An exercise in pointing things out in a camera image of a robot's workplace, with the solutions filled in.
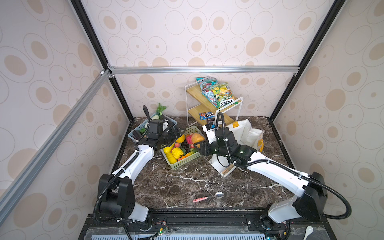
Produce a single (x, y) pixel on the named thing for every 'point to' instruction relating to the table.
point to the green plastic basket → (193, 129)
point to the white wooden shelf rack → (196, 103)
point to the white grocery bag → (245, 135)
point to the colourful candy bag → (206, 88)
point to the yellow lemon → (177, 152)
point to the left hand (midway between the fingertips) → (185, 130)
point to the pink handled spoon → (218, 195)
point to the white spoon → (309, 230)
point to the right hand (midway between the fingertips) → (198, 143)
